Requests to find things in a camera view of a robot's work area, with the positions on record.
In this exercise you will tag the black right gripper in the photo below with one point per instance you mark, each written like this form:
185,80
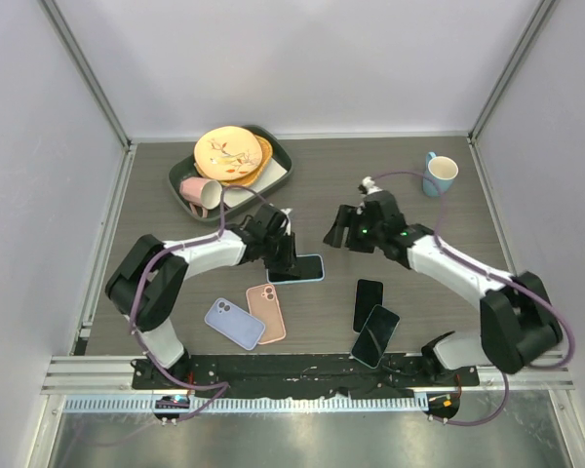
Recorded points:
349,216

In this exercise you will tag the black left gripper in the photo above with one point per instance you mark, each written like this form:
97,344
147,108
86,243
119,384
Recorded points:
287,263

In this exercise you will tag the dark blue phone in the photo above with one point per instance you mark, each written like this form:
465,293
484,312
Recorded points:
307,268

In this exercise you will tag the light blue phone case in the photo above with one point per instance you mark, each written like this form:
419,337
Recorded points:
322,268

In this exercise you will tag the pink phone case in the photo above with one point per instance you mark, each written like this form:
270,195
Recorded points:
264,305

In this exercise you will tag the white-edged phone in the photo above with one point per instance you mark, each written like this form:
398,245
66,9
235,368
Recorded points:
368,294

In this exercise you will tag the teal-edged phone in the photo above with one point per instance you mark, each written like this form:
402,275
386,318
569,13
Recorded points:
374,338

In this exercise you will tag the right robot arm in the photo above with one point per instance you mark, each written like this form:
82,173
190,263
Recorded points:
517,325

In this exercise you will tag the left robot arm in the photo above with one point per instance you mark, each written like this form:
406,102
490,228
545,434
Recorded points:
145,286

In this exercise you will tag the lavender phone case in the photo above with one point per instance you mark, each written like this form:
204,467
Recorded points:
235,323

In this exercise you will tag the white paper sheet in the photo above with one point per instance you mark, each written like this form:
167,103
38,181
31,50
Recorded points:
272,173

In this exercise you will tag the woven orange plate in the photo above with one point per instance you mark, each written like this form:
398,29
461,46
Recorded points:
258,170

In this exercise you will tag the pink mug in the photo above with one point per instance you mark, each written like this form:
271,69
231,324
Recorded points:
202,194

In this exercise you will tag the blue mug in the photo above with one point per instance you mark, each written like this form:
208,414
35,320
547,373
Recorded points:
439,175

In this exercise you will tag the floral cream plate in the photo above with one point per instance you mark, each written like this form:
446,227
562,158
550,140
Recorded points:
238,138

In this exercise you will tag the dark green tray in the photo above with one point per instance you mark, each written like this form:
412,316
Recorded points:
185,169

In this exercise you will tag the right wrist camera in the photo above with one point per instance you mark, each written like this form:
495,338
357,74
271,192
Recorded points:
368,186

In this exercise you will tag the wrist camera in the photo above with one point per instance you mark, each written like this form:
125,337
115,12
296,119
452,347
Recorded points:
287,223
368,186

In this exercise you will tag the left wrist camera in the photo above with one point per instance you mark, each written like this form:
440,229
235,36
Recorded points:
287,223

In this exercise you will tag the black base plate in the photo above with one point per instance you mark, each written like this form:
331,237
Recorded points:
312,376

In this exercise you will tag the white cable duct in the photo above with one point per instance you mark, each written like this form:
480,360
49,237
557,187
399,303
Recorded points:
143,403

